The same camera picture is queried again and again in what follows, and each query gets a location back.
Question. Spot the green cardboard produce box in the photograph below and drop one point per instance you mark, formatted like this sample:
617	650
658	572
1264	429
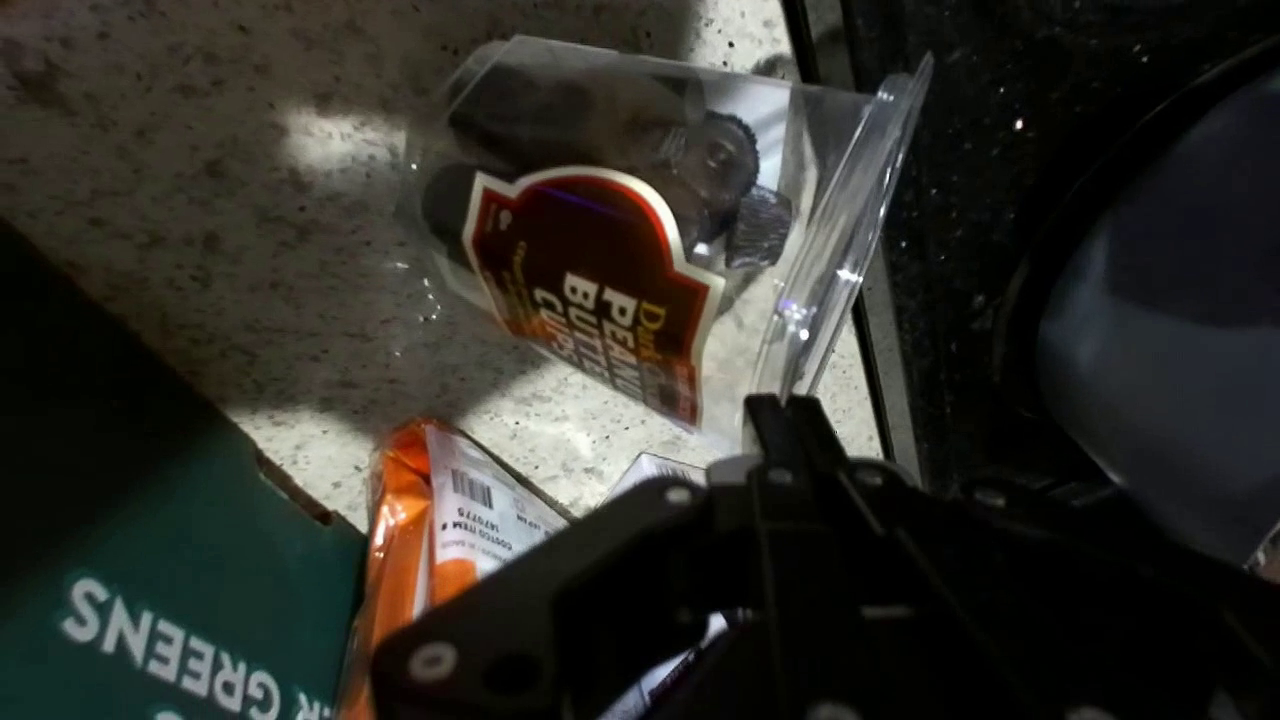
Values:
160	560

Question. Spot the clear plastic candy container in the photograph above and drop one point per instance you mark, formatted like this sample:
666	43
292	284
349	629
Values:
603	282

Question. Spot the black stove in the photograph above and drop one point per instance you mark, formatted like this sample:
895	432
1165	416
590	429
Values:
960	201

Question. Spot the orange snack bag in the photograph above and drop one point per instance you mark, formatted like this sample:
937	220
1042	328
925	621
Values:
400	533

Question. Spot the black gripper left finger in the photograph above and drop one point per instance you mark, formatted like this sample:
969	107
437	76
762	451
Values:
603	587

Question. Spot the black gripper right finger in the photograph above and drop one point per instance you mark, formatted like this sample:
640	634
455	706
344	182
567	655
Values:
1012	612

